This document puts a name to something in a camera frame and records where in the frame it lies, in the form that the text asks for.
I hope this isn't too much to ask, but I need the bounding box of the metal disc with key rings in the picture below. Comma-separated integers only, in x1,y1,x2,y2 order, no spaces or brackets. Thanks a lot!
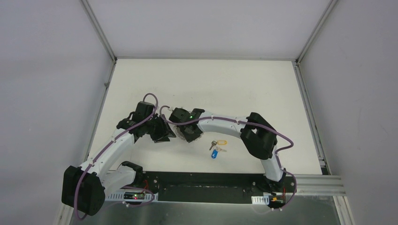
174,127,204,143

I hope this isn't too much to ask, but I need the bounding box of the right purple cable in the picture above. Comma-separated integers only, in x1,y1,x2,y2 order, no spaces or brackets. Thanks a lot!
159,105,298,212

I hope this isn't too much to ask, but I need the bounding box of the blue key tag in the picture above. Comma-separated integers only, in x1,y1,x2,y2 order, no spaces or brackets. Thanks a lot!
211,150,218,159

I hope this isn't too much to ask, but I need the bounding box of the silver key on yellow tag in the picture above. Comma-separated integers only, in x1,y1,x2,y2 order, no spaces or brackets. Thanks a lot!
209,141,217,150

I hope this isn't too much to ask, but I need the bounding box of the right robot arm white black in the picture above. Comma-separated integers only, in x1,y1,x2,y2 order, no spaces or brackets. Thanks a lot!
166,108,285,192

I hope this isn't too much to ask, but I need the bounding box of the aluminium frame rail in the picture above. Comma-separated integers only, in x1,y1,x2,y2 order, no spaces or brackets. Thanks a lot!
66,169,347,197

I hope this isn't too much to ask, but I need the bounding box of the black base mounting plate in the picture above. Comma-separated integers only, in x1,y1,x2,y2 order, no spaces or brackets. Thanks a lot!
113,171,297,205

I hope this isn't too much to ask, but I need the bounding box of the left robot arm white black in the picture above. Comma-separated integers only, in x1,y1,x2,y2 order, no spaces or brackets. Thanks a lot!
61,101,176,216

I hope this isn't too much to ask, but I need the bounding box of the yellow key tag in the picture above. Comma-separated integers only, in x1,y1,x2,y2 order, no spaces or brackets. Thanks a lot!
216,140,228,145

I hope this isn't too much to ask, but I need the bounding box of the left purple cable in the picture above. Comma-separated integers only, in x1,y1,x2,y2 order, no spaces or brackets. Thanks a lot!
73,92,159,221

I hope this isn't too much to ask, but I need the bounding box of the purple cable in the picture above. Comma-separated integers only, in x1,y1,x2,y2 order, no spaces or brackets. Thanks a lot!
73,92,159,221
159,105,298,212

